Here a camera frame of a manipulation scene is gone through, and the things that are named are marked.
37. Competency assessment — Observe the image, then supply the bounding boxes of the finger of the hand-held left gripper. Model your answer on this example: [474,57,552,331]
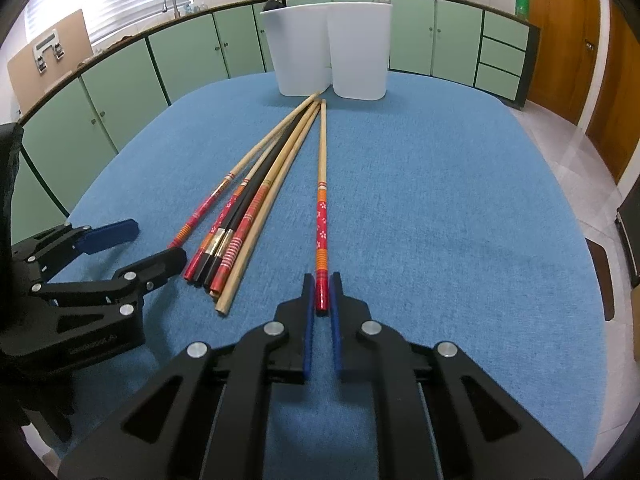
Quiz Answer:
[12,218,141,282]
[31,246,188,317]

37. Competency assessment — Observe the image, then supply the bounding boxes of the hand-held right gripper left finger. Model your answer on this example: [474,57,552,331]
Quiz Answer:
[57,272,317,480]

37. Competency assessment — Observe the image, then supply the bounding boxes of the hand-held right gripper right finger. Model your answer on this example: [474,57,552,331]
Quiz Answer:
[330,271,585,480]

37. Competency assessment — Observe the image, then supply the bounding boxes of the red floral wooden chopstick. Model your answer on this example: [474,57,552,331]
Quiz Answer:
[314,99,332,317]
[182,102,321,283]

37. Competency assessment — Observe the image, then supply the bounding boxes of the wooden chopstick red striped end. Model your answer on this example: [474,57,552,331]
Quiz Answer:
[209,102,321,297]

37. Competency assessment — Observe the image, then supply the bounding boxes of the white two-compartment utensil holder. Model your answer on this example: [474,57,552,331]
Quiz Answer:
[259,1,393,101]

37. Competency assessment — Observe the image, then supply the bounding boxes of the blue tablecloth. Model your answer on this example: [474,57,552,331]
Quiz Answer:
[47,71,608,480]

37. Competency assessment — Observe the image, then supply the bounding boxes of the green kitchen base cabinets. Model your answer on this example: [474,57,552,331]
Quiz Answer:
[0,0,542,241]

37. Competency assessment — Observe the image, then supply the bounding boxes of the brown chair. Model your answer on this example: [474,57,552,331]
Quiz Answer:
[584,237,617,322]

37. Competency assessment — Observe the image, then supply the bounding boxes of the wooden door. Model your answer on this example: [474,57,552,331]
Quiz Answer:
[526,0,603,127]
[585,0,640,186]

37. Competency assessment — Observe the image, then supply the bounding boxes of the brown board with white bracket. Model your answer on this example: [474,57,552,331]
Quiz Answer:
[7,8,95,111]

